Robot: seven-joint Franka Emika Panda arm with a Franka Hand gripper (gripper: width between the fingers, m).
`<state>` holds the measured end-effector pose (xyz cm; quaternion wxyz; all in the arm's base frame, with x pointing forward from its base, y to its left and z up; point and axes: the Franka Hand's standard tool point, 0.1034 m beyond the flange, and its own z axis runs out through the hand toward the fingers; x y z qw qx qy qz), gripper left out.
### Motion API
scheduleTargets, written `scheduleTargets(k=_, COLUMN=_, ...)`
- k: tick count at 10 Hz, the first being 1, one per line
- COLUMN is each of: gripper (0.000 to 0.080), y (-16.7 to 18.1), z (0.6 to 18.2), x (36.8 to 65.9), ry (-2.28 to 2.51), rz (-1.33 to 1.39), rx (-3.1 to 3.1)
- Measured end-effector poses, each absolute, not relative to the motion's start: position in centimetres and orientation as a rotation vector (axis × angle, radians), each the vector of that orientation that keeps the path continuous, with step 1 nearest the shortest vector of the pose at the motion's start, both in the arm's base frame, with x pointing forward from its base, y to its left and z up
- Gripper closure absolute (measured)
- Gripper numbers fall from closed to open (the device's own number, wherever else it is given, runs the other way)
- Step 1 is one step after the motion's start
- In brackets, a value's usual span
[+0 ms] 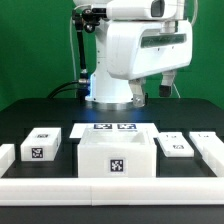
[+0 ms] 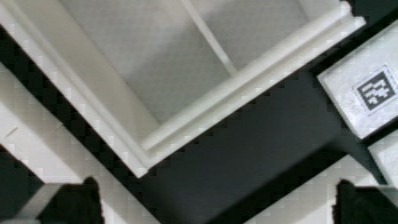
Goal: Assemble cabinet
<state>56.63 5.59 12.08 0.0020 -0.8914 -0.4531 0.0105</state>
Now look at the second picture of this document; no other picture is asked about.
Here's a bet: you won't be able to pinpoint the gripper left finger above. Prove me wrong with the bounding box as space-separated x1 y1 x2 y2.
0 176 104 224

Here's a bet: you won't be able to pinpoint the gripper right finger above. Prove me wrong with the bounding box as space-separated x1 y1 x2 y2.
333 180 398 224

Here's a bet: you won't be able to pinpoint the white cabinet body box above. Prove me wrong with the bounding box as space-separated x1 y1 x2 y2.
0 0 364 174

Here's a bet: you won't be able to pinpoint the white obstacle fence bar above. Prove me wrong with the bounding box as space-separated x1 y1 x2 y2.
0 64 159 224

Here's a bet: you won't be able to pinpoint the white AprilTag base plate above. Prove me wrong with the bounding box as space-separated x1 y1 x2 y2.
317 20 398 139

